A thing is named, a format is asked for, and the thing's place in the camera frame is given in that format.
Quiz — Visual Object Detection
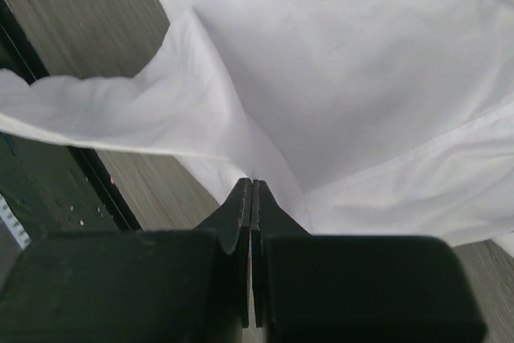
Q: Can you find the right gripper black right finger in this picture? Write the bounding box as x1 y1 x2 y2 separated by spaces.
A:
251 180 487 342

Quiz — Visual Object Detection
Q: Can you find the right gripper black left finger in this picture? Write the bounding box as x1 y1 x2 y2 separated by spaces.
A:
1 178 252 342

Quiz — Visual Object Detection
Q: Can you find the white long sleeve shirt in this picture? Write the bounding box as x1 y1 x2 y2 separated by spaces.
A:
1 0 513 246

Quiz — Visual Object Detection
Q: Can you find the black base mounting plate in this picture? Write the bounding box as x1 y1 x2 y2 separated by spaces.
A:
0 0 141 239

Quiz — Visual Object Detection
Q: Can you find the slotted grey cable duct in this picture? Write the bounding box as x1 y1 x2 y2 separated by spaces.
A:
0 196 31 250

